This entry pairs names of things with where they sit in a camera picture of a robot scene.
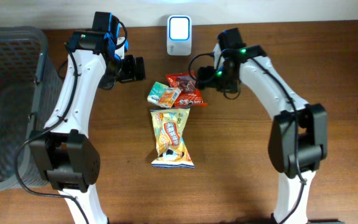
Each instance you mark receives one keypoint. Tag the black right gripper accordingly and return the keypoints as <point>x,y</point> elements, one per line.
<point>213,79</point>

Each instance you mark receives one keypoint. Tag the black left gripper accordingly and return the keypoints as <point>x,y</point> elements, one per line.
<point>131,73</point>

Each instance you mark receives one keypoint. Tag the red snack bag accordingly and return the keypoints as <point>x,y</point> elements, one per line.
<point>190,95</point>

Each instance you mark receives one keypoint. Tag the green tissue pack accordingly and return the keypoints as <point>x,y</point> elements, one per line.
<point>158,89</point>

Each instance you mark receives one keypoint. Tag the orange small box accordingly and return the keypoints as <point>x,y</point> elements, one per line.
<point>169,97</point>

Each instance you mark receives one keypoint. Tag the yellow snack bag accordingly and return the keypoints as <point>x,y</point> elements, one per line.
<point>168,125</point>

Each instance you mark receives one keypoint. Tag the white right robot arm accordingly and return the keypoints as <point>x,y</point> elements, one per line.
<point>299,135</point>

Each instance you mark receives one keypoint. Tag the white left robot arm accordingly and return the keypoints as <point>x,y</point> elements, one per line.
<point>62,151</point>

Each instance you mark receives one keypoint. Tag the white barcode scanner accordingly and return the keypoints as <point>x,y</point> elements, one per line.
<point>179,35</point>

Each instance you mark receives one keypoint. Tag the grey plastic basket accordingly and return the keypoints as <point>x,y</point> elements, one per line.
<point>29,91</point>

